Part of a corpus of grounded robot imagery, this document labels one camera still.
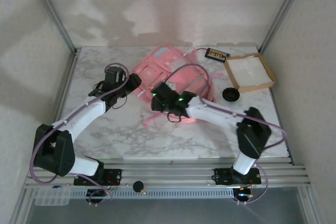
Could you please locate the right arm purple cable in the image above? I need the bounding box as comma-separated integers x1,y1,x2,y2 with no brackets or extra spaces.
164,63,288,205

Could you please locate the small controller board with wires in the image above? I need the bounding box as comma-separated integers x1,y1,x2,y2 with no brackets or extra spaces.
233,186,254,201
88,188,113,206

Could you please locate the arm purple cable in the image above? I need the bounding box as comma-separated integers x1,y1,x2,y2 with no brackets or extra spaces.
30,62,129,206
164,63,288,205

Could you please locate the aluminium frame post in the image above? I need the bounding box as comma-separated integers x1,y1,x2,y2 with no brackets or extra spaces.
25,0,79,56
258,0,310,54

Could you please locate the black round lid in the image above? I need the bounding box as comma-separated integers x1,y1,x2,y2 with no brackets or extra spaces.
222,87,241,103

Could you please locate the pink backpack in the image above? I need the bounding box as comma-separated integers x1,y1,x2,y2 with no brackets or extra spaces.
131,45,225,127

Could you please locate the cardboard tray with white paper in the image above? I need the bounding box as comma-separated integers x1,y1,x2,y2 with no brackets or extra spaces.
224,52,277,94

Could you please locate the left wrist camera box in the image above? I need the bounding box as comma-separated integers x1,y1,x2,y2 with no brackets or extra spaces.
104,66,124,84

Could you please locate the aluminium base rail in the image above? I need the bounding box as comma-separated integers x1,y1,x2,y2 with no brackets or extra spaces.
23,162,312,189

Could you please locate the clear plastic organizer box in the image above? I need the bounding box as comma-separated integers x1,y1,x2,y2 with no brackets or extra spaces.
35,187,71,206

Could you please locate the grey slotted cable duct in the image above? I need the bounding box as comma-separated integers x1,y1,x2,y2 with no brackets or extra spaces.
69,189,234,199

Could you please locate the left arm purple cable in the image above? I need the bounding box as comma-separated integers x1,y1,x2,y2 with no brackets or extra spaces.
30,62,129,206

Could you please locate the black round knob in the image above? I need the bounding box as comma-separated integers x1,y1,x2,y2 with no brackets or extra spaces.
132,180,146,195

